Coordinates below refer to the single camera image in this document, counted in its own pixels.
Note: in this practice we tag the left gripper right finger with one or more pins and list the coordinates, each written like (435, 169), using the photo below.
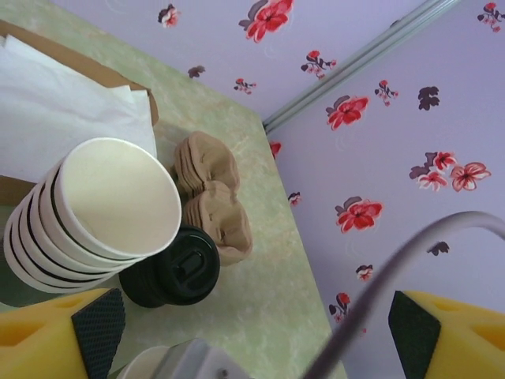
(473, 347)

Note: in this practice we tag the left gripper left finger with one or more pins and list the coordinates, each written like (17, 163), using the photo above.
(35, 343)

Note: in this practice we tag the black plastic cup lid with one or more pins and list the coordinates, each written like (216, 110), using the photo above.
(128, 284)
(189, 264)
(152, 290)

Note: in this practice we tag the white paper napkin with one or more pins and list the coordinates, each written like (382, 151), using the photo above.
(59, 110)
(142, 106)

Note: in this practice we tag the brown cardboard napkin tray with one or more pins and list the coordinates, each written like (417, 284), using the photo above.
(12, 189)

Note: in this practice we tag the brown pulp cup carrier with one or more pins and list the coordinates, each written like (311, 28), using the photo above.
(221, 225)
(184, 182)

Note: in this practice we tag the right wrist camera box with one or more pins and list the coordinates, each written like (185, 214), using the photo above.
(197, 359)

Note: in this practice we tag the aluminium corner post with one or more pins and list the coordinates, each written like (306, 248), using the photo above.
(355, 66)

